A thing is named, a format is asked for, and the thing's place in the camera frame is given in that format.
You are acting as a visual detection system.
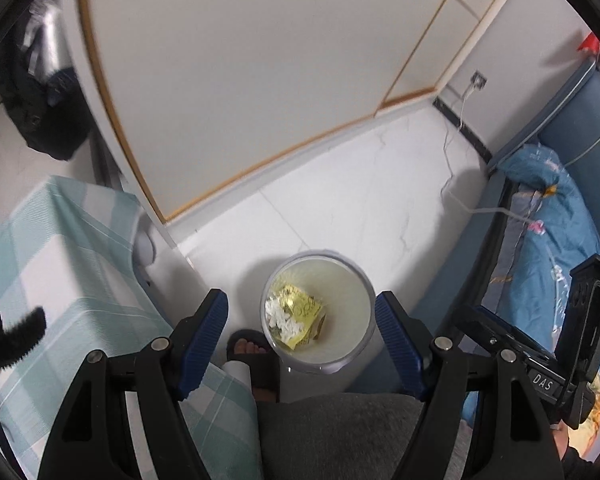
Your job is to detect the yellow bread wrapper bag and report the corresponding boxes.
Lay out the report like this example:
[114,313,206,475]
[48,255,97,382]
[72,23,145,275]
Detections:
[266,284,326,350]

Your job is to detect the white tissue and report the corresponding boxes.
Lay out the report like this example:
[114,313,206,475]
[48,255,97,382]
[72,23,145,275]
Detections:
[265,298,304,344]

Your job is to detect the black hanging coat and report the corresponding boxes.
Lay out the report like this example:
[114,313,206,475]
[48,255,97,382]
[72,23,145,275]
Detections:
[0,32,92,160]

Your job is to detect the teal plaid tablecloth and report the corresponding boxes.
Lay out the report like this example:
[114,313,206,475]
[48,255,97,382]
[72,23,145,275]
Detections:
[0,176,262,479]

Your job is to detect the white charging cable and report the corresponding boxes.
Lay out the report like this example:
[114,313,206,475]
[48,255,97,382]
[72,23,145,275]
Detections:
[439,79,546,231]

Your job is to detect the white trash bin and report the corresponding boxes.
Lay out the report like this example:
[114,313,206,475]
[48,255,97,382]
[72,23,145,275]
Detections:
[260,250,375,375]

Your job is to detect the white wardrobe sliding doors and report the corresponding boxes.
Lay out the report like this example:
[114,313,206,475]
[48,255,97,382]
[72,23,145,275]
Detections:
[78,0,506,222]

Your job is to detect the black fuzzy sleeve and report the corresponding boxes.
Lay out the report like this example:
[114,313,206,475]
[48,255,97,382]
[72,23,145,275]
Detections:
[0,307,46,370]

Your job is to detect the white stool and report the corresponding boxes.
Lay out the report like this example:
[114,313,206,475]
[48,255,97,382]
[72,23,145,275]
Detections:
[132,214,157,289]

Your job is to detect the wall power socket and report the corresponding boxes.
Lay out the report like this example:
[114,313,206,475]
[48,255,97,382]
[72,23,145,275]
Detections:
[470,70,486,90]

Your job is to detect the black sandal foot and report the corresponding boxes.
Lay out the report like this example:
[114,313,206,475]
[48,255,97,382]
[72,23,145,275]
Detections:
[226,328,280,402]

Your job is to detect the blue floral bedding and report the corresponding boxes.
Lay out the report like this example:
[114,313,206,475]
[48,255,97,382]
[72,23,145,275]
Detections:
[498,144,600,351]

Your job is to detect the grey trouser leg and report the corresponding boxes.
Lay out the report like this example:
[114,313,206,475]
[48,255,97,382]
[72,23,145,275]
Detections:
[257,392,424,479]

